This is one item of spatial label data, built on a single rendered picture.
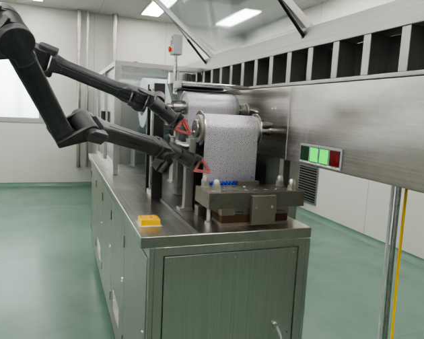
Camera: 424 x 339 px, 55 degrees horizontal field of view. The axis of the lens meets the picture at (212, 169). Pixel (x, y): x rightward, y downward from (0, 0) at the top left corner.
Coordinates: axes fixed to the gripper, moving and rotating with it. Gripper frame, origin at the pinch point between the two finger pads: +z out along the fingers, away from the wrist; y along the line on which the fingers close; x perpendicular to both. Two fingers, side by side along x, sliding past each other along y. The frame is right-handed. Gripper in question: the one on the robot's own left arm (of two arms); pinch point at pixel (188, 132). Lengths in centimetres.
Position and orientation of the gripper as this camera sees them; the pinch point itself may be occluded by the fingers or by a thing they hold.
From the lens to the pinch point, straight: 170.9
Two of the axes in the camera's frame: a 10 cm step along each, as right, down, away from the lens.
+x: 5.9, -8.0, 1.2
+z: 7.2, 5.9, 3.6
